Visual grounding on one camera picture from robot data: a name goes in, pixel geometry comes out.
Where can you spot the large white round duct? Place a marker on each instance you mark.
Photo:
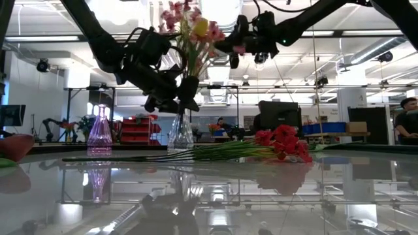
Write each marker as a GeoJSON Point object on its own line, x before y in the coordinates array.
{"type": "Point", "coordinates": [222, 9]}

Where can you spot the cardboard box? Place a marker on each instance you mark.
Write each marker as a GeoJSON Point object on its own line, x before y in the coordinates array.
{"type": "Point", "coordinates": [356, 127]}

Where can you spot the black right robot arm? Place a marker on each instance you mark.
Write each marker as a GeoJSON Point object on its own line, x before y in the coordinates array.
{"type": "Point", "coordinates": [310, 19]}

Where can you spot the black ceiling-hung camera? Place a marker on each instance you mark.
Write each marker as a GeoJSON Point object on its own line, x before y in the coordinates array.
{"type": "Point", "coordinates": [321, 81]}
{"type": "Point", "coordinates": [261, 58]}
{"type": "Point", "coordinates": [42, 66]}
{"type": "Point", "coordinates": [385, 56]}

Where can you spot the small dark monitor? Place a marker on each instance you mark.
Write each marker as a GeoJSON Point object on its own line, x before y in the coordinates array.
{"type": "Point", "coordinates": [12, 115]}

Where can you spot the silver air duct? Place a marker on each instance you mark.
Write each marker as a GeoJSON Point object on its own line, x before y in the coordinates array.
{"type": "Point", "coordinates": [375, 49]}

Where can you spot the clear glass vase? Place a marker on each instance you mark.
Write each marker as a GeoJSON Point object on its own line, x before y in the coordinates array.
{"type": "Point", "coordinates": [180, 135]}

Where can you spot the white square pillar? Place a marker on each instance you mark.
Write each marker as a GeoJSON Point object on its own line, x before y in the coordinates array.
{"type": "Point", "coordinates": [352, 101]}

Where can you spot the yellow tulip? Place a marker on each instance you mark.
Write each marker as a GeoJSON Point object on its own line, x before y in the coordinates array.
{"type": "Point", "coordinates": [200, 26]}

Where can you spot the dark red tulip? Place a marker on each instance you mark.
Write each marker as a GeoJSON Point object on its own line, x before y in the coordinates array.
{"type": "Point", "coordinates": [16, 147]}

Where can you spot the black cabinet panel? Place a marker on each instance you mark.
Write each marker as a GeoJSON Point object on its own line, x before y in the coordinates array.
{"type": "Point", "coordinates": [372, 125]}

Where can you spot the blue storage bin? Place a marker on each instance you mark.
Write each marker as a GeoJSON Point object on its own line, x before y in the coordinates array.
{"type": "Point", "coordinates": [323, 128]}

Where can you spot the purple glass vase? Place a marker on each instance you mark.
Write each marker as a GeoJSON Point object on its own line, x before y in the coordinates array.
{"type": "Point", "coordinates": [99, 134]}

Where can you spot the person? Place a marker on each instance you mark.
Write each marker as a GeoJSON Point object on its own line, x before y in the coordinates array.
{"type": "Point", "coordinates": [223, 124]}
{"type": "Point", "coordinates": [406, 120]}
{"type": "Point", "coordinates": [257, 122]}

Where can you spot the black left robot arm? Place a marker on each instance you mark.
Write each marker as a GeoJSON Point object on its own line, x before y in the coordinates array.
{"type": "Point", "coordinates": [94, 36]}

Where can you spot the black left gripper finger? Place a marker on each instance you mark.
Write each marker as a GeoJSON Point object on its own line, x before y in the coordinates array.
{"type": "Point", "coordinates": [163, 104]}
{"type": "Point", "coordinates": [187, 93]}

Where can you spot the background flowers in yellow vase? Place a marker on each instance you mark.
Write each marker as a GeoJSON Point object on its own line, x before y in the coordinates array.
{"type": "Point", "coordinates": [69, 129]}

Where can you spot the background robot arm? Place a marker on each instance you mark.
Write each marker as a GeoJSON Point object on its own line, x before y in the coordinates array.
{"type": "Point", "coordinates": [52, 123]}

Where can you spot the black computer monitor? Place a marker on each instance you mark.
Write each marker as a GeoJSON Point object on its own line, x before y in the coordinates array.
{"type": "Point", "coordinates": [281, 115]}

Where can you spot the red shelf rack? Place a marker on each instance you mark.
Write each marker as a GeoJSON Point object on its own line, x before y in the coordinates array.
{"type": "Point", "coordinates": [140, 130]}

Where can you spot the black metal frame stand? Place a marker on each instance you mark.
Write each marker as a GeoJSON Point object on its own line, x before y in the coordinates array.
{"type": "Point", "coordinates": [69, 104]}

